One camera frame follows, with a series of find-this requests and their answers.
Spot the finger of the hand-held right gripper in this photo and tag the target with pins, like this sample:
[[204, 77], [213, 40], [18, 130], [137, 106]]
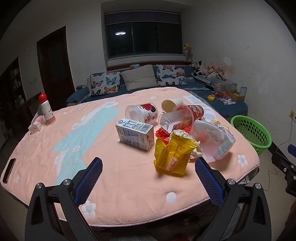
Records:
[[292, 150]]

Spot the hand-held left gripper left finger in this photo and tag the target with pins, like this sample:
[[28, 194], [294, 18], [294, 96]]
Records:
[[89, 180]]

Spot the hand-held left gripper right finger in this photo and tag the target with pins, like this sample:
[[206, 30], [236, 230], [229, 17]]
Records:
[[209, 180]]

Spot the green plastic basket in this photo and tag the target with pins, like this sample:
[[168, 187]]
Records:
[[263, 143]]

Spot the white plastic pack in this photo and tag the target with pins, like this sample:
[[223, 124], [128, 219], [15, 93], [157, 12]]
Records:
[[212, 139]]

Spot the yellow snack wrapper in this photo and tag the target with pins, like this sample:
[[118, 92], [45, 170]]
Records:
[[171, 155]]

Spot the white tissue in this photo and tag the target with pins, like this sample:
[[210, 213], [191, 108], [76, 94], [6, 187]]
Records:
[[182, 133]]

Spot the white blue milk carton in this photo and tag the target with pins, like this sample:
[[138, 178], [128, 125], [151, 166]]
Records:
[[135, 136]]

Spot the red plastic net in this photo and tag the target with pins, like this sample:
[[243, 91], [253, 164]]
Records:
[[161, 134]]

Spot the clear red print plastic cup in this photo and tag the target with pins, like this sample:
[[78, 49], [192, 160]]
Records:
[[182, 114]]

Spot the white paper cup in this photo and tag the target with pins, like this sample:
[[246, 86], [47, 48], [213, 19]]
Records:
[[172, 104]]

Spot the strawberry print yogurt cup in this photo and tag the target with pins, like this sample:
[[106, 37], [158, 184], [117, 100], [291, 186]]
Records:
[[145, 113]]

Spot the person's right forearm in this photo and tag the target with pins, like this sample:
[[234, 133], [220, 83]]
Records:
[[289, 222]]

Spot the pink printed blanket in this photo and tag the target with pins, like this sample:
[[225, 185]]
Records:
[[115, 185]]

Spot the blue sofa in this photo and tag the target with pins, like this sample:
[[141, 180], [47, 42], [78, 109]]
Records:
[[219, 106]]

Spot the small white box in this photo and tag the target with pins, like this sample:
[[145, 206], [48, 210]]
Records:
[[34, 127]]

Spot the cardboard box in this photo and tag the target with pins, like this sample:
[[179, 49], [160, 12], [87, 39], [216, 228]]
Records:
[[238, 95]]

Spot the red cap white bottle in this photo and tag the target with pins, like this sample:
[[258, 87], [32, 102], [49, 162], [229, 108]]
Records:
[[48, 113]]

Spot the black phone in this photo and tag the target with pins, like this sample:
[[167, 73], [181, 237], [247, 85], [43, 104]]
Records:
[[8, 170]]

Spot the printed booklet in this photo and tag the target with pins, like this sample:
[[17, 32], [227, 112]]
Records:
[[226, 100]]

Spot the yellow toy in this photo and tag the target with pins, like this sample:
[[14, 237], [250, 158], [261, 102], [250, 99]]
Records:
[[211, 97]]

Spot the clear storage box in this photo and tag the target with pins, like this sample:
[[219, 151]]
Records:
[[224, 85]]

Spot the butterfly print pillow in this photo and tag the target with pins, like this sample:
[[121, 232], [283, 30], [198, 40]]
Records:
[[171, 75], [104, 83]]

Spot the orange plush toy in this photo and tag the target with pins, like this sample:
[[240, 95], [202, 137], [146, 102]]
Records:
[[210, 69]]

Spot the black white plush toy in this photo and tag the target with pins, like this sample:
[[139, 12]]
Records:
[[196, 68]]

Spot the grey pillow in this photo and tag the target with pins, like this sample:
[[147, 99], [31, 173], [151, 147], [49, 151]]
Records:
[[138, 77]]

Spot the dark wooden door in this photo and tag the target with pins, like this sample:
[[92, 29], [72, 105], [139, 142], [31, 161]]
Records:
[[55, 69]]

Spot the orange blue toy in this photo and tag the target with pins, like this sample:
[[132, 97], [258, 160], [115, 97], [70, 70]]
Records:
[[134, 66]]

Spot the dark shelf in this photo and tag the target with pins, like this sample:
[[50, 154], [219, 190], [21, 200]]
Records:
[[13, 78]]

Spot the colourful artificial flowers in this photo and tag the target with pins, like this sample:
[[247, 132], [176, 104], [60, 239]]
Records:
[[187, 49]]

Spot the dark window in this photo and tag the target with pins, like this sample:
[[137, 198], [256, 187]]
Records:
[[143, 39]]

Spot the wall outlet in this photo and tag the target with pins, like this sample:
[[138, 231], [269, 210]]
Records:
[[292, 115]]

